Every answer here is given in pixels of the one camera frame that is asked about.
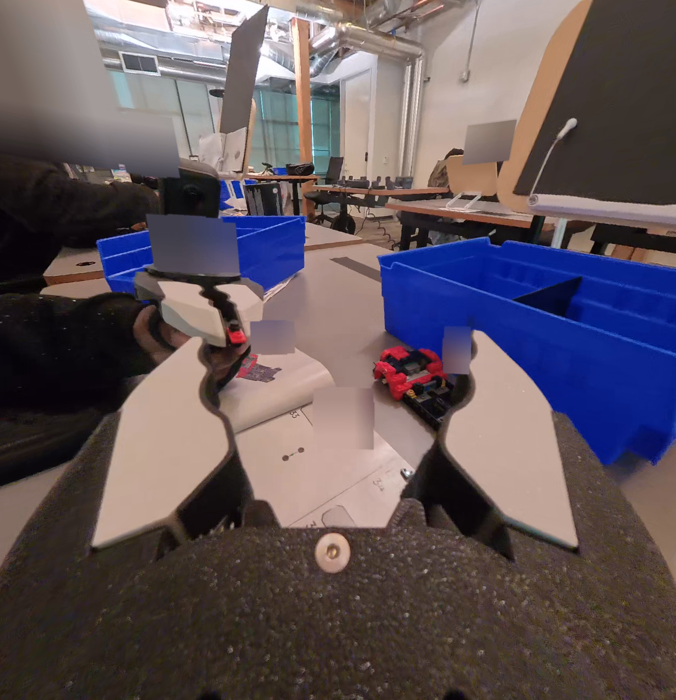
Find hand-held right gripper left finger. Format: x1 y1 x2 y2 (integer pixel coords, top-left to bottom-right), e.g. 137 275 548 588
91 335 240 549

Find blue plastic bin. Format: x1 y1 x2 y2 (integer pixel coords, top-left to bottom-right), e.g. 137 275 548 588
96 215 307 296

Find lego instruction booklet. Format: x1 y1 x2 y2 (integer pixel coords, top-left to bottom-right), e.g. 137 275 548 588
220 350 438 530

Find vertical silver pipes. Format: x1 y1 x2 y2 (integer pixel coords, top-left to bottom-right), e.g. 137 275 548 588
400 57 426 176

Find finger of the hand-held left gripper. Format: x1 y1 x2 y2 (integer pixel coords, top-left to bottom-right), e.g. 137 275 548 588
226 283 265 335
157 280 246 348

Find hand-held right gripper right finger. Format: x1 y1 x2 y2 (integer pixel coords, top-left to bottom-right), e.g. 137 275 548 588
435 330 580 550

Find dark grey tape strip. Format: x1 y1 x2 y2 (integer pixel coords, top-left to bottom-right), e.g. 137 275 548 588
331 254 383 283

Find white desk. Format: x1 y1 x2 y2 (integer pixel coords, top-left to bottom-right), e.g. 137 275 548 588
526 191 676 249

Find red black lego car model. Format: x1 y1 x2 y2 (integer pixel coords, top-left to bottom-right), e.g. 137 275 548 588
372 346 460 430

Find wooden-edged desk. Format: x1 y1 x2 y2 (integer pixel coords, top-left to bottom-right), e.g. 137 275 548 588
312 185 451 199
386 198 536 229

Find tan board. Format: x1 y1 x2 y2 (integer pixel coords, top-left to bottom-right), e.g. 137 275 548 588
446 155 505 193

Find wooden post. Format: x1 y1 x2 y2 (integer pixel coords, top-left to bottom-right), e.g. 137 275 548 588
290 16 315 215

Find silver air duct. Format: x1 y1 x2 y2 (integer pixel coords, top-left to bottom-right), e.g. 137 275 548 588
308 23 426 77

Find wall vent grille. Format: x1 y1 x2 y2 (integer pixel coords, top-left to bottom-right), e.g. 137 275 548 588
118 51 161 75

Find white cable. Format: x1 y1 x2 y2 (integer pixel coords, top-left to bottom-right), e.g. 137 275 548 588
528 117 579 206

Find blue bin with black divider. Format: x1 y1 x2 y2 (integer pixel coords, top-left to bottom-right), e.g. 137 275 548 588
377 237 676 466

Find person's left hand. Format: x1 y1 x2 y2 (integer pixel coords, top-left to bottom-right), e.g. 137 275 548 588
133 304 202 357

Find large black panel board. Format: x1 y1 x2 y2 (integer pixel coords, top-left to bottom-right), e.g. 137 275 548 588
495 0 676 215

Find person's left forearm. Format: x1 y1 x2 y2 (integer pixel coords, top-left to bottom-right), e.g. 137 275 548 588
0 292 155 419

